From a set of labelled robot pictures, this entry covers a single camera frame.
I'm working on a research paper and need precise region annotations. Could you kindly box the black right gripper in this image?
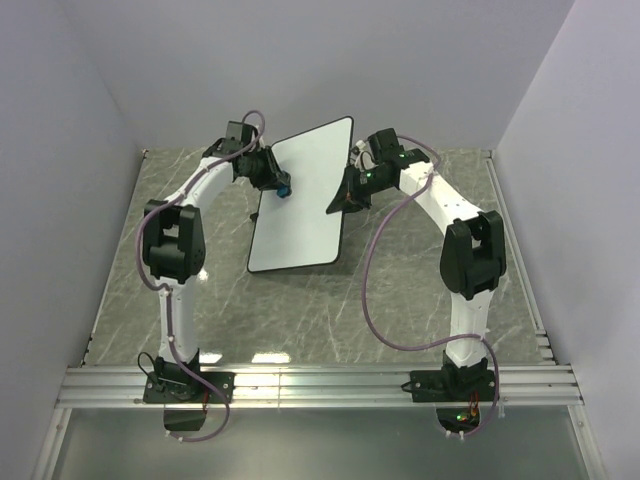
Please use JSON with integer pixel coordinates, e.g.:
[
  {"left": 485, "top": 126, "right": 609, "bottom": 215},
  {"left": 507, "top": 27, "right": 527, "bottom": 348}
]
[{"left": 326, "top": 166, "right": 391, "bottom": 220}]

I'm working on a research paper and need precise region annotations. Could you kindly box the blue whiteboard eraser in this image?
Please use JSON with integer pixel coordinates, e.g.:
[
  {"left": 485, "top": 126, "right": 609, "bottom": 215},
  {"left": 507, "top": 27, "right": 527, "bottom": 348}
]
[{"left": 276, "top": 184, "right": 292, "bottom": 199}]

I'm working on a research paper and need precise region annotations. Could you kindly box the white whiteboard with black frame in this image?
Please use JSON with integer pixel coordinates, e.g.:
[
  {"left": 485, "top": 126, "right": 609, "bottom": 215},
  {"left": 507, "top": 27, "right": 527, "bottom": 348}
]
[{"left": 247, "top": 116, "right": 354, "bottom": 274}]

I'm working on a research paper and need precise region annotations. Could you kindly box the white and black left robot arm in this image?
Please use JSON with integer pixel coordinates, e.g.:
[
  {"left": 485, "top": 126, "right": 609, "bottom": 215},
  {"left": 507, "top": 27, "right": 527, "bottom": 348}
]
[{"left": 135, "top": 118, "right": 292, "bottom": 402}]

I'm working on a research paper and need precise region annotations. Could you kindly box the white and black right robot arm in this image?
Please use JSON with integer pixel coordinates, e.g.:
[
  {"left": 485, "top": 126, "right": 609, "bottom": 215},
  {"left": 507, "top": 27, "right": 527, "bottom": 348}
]
[{"left": 326, "top": 128, "right": 507, "bottom": 400}]

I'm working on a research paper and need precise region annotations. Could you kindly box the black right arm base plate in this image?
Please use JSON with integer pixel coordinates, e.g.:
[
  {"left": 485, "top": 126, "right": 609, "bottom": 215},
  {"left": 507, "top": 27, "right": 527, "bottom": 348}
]
[{"left": 400, "top": 368, "right": 499, "bottom": 403}]

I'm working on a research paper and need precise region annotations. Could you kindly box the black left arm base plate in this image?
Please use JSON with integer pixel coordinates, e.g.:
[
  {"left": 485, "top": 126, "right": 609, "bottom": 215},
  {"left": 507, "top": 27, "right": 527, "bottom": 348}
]
[{"left": 143, "top": 368, "right": 235, "bottom": 404}]

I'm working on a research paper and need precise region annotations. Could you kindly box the aluminium mounting rail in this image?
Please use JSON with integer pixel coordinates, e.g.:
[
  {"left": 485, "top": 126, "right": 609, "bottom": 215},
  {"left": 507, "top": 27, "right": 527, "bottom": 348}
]
[{"left": 55, "top": 364, "right": 584, "bottom": 409}]

